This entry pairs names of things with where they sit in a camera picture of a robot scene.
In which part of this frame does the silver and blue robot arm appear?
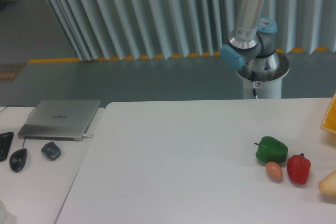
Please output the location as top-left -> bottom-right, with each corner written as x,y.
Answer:
220,0 -> 289,81

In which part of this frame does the green toy pepper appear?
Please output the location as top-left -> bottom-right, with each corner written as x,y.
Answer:
254,136 -> 288,164

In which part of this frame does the red toy pepper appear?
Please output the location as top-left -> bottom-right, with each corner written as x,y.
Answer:
287,153 -> 311,185

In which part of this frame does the white corrugated folding screen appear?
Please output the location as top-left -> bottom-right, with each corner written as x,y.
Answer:
47,0 -> 335,60

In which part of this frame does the silver closed laptop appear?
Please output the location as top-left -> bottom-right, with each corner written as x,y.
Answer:
17,100 -> 100,141

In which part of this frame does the dark grey small device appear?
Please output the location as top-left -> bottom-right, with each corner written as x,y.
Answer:
41,142 -> 61,161

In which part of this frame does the brown egg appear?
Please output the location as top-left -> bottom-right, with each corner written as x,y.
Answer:
265,162 -> 283,182

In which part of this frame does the black computer mouse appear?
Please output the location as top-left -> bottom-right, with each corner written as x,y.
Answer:
9,148 -> 28,173

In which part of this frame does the yellow container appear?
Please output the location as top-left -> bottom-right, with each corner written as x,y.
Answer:
320,94 -> 336,135

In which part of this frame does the black keyboard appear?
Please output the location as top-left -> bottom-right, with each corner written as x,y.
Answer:
0,132 -> 14,162

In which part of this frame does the toy bread slice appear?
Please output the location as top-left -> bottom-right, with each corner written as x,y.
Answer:
319,171 -> 336,196

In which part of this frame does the black and white base cable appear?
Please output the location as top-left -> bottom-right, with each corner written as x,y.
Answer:
250,70 -> 259,100

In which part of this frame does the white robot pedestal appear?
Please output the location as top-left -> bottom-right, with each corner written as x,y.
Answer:
240,77 -> 282,99

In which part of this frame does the black mouse cable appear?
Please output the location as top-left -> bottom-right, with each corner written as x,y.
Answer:
0,104 -> 37,150

